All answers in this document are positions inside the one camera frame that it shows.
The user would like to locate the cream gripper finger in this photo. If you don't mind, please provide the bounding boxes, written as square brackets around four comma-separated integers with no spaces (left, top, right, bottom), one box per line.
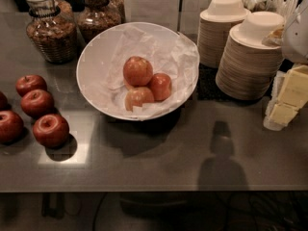
[263,64,308,131]

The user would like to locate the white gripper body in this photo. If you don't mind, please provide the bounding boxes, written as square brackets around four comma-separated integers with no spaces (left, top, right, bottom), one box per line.
[281,0,308,64]

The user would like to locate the right apple in bowl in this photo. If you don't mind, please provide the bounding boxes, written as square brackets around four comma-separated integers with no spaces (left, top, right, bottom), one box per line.
[148,73,172,101]

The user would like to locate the apple in bowl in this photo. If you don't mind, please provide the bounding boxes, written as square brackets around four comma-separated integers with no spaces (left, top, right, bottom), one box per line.
[148,73,172,101]
[123,56,153,87]
[125,87,155,111]

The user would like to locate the top apple in bowl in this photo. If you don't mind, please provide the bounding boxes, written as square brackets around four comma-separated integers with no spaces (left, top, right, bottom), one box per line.
[123,56,153,87]

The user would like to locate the front apple in bowl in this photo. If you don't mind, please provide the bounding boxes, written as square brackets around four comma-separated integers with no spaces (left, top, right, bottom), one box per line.
[125,87,155,111]

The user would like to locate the white bowl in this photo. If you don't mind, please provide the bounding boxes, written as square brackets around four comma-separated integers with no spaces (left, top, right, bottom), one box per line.
[76,22,193,120]

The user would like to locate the red apple front right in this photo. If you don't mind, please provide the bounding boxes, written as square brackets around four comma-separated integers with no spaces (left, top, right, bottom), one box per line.
[33,114,69,148]

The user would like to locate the red apple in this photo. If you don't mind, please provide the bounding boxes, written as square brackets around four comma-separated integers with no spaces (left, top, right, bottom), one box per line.
[20,90,54,118]
[33,114,69,148]
[15,75,47,96]
[0,111,24,143]

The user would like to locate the red apple middle left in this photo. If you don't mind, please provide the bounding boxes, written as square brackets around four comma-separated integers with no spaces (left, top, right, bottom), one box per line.
[20,90,54,118]

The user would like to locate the red apple back left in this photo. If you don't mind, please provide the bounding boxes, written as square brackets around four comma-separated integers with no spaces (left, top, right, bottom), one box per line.
[15,75,47,96]

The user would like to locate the red apple front left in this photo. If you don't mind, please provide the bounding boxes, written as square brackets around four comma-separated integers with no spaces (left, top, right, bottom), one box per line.
[0,111,24,143]

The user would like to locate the front stack paper bowls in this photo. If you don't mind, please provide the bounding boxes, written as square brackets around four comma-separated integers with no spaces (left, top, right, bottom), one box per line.
[216,12,284,100]

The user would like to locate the stack paper bowls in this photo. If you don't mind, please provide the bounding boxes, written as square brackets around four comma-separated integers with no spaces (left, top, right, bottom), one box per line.
[216,12,284,100]
[197,0,249,68]

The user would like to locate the back stack paper bowls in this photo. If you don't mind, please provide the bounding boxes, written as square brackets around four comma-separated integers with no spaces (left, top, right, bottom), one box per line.
[197,0,249,68]

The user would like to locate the white crumpled paper liner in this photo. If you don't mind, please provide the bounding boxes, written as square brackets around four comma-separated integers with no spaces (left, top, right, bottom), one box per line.
[104,24,199,120]

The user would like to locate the middle glass granola jar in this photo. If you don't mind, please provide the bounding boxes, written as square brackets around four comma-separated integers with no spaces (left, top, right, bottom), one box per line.
[77,0,121,42]

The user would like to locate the left glass granola jar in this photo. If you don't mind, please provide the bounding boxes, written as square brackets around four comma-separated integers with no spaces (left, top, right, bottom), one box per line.
[26,0,77,64]

